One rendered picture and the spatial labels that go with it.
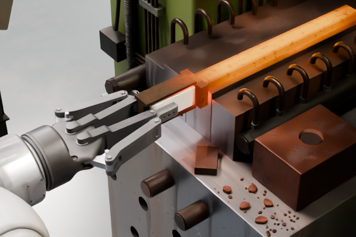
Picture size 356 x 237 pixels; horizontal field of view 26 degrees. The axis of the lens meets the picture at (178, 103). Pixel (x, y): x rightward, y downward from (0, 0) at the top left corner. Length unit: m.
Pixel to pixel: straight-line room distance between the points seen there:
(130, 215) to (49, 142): 0.38
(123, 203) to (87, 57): 1.64
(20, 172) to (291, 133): 0.35
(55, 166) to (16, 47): 2.07
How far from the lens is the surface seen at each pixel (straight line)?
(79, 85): 2.73
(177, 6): 1.28
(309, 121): 1.02
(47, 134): 0.91
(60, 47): 2.93
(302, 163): 0.96
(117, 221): 1.32
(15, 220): 0.69
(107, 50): 1.48
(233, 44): 1.13
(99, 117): 0.97
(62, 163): 0.91
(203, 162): 1.02
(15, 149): 0.89
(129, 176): 1.20
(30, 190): 0.90
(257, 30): 1.17
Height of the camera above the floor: 1.62
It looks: 38 degrees down
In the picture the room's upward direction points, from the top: straight up
